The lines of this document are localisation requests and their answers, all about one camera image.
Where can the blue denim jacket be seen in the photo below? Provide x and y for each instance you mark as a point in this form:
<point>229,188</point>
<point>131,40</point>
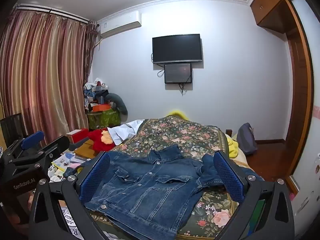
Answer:
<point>150,187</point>

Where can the red box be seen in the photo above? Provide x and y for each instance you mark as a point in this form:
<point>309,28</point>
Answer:
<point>80,135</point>

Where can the white wardrobe door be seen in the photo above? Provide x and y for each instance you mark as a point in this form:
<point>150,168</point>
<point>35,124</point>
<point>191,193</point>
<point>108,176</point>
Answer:
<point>311,155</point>

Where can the person's left forearm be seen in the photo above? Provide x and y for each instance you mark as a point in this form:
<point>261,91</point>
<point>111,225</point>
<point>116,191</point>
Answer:
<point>15,211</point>

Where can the red plush toy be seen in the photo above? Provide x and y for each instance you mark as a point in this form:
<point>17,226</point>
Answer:
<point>96,136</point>

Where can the green patterned box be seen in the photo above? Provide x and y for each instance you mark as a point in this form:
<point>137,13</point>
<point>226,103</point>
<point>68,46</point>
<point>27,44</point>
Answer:
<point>102,118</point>

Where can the floral green blanket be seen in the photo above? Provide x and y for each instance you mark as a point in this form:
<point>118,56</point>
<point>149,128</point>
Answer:
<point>175,135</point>

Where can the wooden bed post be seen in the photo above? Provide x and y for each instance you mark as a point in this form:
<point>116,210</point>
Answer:
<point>228,132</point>

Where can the stack of booklets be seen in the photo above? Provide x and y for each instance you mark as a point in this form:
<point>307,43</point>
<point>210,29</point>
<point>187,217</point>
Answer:
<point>65,158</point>

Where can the yellow bed sheet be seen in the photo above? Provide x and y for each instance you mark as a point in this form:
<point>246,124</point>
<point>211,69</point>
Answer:
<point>233,146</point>

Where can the white printed bag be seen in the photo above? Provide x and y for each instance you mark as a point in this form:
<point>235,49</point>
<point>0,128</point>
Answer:
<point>74,232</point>

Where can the black chair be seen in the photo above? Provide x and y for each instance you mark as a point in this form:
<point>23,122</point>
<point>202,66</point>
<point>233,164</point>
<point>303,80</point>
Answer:
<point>11,127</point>

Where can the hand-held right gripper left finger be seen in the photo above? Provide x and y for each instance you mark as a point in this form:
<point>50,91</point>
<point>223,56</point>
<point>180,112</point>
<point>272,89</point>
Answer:
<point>96,177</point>

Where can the orange box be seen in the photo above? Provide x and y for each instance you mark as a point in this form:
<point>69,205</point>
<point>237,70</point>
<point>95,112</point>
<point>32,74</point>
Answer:
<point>100,108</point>

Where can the wooden overhead cabinet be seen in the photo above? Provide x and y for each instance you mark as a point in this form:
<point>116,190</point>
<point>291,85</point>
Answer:
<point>270,7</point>

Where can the grey plush pillow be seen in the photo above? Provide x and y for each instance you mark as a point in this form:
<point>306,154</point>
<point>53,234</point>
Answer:
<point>121,105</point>

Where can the pink packet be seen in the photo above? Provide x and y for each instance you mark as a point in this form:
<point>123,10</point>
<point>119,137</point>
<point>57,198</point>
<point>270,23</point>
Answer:
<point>75,165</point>

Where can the small black monitor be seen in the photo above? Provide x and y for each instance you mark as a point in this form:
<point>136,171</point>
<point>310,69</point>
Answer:
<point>178,73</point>

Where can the white air conditioner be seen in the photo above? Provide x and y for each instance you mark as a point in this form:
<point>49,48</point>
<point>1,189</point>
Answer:
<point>120,25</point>

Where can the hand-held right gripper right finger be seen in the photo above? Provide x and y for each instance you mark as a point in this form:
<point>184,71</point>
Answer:
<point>228,177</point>

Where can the wooden door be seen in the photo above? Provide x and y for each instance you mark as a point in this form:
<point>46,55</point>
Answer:
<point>298,85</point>

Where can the curtain rod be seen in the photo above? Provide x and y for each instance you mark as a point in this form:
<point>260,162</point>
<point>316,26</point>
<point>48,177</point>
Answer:
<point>50,11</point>

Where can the pile of mixed clutter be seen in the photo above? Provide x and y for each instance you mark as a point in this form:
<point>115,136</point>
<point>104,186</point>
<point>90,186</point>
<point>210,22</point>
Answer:
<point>96,92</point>

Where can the white cloth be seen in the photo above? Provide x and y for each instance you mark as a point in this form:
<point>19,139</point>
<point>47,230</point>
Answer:
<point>122,132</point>

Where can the grey backpack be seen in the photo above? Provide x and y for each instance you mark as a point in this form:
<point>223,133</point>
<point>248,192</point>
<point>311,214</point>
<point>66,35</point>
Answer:
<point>246,140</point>

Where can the large black television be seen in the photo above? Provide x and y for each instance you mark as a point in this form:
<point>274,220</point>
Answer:
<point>176,48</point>

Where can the white plastic clutter pile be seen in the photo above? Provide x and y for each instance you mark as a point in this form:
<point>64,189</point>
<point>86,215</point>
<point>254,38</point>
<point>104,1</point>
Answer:
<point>57,175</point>

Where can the yellow plush cloth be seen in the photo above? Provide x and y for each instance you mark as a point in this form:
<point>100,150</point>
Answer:
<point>178,113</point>

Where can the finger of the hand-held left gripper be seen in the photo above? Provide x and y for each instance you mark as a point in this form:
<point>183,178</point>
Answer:
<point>32,137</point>
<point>56,147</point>

